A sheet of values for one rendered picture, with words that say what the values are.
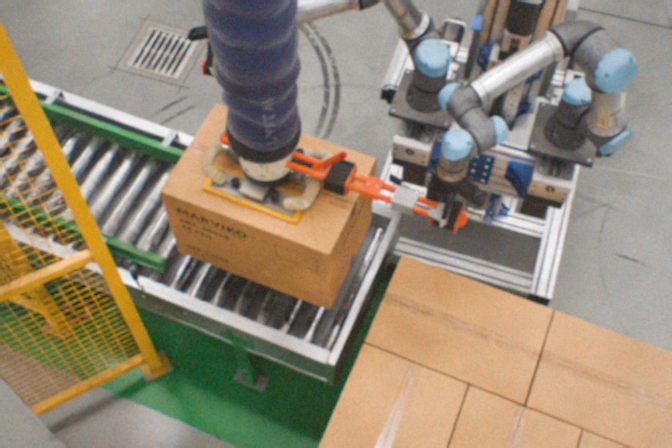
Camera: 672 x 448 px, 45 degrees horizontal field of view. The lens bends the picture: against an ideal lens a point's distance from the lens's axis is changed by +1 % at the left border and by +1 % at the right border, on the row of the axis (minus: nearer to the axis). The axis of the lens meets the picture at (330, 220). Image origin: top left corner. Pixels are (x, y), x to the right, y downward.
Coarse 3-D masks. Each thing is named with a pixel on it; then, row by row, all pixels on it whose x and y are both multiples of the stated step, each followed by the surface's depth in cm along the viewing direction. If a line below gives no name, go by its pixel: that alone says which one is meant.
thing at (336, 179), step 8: (344, 160) 249; (328, 168) 248; (336, 168) 249; (344, 168) 249; (352, 168) 249; (328, 176) 247; (336, 176) 247; (344, 176) 247; (352, 176) 247; (328, 184) 247; (336, 184) 245; (344, 184) 245; (336, 192) 248; (344, 192) 247
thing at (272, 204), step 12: (216, 168) 264; (228, 180) 261; (240, 180) 261; (216, 192) 259; (228, 192) 259; (276, 192) 256; (288, 192) 259; (240, 204) 258; (252, 204) 257; (264, 204) 256; (276, 204) 256; (276, 216) 255; (288, 216) 255; (300, 216) 255
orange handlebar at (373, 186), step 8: (224, 136) 256; (224, 144) 256; (296, 152) 253; (304, 160) 252; (312, 160) 251; (320, 160) 251; (296, 168) 250; (304, 168) 250; (320, 176) 248; (360, 176) 248; (368, 176) 248; (352, 184) 247; (368, 184) 246; (376, 184) 246; (384, 184) 247; (360, 192) 246; (368, 192) 244; (376, 192) 244; (392, 192) 246; (384, 200) 244; (424, 200) 244; (416, 208) 242; (464, 216) 241; (464, 224) 240
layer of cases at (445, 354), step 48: (432, 288) 304; (480, 288) 304; (384, 336) 294; (432, 336) 294; (480, 336) 294; (528, 336) 294; (576, 336) 294; (624, 336) 294; (384, 384) 284; (432, 384) 284; (480, 384) 284; (528, 384) 284; (576, 384) 285; (624, 384) 285; (336, 432) 275; (384, 432) 275; (432, 432) 275; (480, 432) 275; (528, 432) 276; (576, 432) 276; (624, 432) 276
